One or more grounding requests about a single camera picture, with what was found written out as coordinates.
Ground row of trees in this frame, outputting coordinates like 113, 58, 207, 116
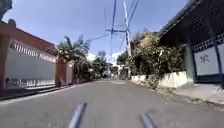
55, 34, 108, 81

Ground utility pole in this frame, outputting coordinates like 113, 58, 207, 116
105, 0, 133, 80

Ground grey asphalt road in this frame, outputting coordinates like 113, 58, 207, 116
0, 79, 224, 128

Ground overgrown bush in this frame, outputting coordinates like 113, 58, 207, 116
127, 31, 186, 84

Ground robot's own part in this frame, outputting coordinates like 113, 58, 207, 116
139, 112, 157, 128
67, 102, 88, 128

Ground dark building with white panels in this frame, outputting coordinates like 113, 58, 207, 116
158, 0, 224, 90

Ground grey concrete pavement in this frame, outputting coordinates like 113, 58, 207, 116
173, 82, 224, 106

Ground overhead wires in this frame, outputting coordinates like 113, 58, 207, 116
87, 0, 141, 54

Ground low white wall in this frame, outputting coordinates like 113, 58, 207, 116
130, 70, 189, 90

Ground red wall with white gate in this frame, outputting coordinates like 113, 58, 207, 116
0, 21, 76, 92

